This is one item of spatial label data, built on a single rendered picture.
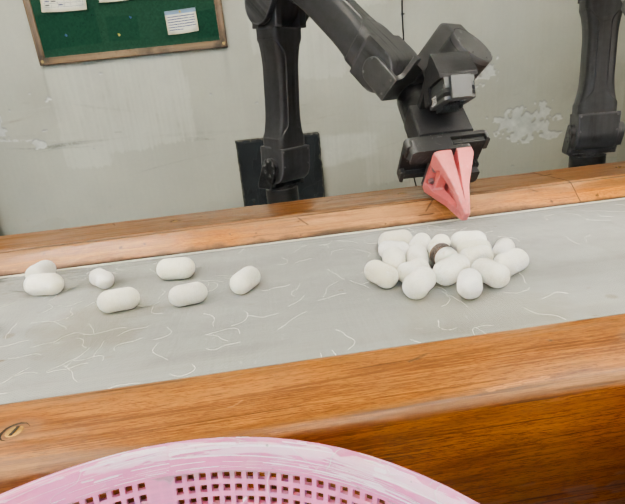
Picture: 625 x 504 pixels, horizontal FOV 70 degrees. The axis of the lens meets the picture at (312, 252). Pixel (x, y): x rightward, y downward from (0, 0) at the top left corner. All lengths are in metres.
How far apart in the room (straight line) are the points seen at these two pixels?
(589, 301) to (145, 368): 0.31
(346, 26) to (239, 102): 1.80
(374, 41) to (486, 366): 0.50
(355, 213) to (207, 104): 1.98
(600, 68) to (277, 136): 0.58
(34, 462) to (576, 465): 0.24
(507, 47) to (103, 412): 2.60
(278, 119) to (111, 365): 0.57
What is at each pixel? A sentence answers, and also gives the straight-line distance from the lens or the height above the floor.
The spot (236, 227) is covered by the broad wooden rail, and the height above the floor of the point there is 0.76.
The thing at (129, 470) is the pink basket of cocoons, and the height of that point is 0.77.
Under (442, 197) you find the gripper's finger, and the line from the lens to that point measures 0.56.
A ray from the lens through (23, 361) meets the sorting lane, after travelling 0.38.
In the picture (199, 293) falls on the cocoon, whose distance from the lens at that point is 0.39.
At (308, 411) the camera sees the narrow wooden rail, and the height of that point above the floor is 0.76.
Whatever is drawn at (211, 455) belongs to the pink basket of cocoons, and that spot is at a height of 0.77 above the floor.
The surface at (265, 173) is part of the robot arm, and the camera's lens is 0.84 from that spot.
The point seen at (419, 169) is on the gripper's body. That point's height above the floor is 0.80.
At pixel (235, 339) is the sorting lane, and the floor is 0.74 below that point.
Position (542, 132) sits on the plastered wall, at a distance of 2.80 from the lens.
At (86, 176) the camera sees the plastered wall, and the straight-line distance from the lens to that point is 2.70.
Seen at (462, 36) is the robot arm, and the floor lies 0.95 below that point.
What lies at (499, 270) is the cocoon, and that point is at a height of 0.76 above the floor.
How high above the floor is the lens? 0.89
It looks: 18 degrees down
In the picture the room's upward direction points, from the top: 6 degrees counter-clockwise
